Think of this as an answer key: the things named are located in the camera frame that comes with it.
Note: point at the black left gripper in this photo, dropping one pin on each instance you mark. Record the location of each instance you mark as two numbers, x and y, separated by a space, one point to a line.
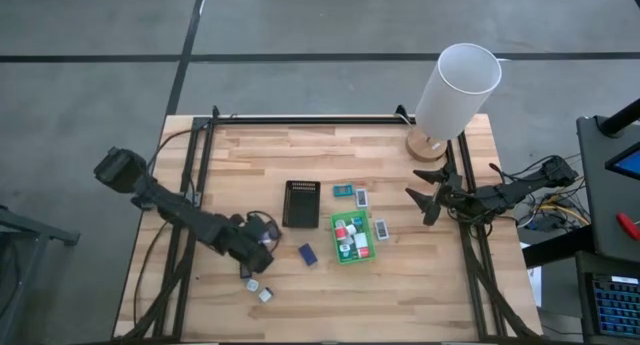
245 235

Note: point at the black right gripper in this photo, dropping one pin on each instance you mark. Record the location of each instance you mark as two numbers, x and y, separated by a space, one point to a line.
452 195

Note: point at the white wall charger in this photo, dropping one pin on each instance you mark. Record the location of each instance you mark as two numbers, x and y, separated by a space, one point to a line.
360 240

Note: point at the black white charger cube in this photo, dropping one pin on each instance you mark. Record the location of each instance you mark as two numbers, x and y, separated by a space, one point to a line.
265 294
341 223

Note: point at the red white charger cube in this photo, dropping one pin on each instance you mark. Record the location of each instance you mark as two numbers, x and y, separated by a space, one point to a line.
363 253

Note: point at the green plastic basket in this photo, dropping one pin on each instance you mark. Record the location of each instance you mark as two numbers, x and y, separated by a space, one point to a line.
352 259

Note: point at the white shade wooden table lamp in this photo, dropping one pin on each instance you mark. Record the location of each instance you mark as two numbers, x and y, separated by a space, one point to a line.
455 95

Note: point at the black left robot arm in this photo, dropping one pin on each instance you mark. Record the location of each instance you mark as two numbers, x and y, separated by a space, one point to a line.
175 212

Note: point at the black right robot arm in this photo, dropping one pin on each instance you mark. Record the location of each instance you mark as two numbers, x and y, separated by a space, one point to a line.
510 192

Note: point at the navy blue flat box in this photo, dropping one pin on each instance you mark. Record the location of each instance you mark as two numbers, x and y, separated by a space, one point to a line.
308 254

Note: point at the white digital display module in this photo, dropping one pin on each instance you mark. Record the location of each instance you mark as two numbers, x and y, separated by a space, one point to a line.
361 198
381 229

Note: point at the black plastic basket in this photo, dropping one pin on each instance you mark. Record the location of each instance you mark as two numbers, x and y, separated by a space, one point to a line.
301 207

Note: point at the teal digital display module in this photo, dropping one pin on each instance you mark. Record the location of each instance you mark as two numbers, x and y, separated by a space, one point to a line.
344 190

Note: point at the black cart beam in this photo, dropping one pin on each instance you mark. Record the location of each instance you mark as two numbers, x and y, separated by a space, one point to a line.
555 247

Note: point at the white paper sheet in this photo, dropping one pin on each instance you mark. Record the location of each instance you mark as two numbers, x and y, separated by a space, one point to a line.
536 285

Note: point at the grey equipment cart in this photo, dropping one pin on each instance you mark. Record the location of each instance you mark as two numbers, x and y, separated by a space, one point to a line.
600 195

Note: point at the blue screen tablet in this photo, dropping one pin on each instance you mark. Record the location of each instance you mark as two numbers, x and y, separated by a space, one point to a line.
631 164

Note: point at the black pole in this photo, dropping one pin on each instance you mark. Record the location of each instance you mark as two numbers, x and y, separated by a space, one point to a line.
620 119

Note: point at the backlit black keyboard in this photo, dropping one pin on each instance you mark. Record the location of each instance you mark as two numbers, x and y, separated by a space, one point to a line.
617 307

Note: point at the grey metal stand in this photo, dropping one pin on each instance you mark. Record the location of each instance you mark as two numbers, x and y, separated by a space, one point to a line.
30 228

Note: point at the black aluminium rig frame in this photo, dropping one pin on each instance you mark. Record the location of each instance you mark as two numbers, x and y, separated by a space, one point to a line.
300 120

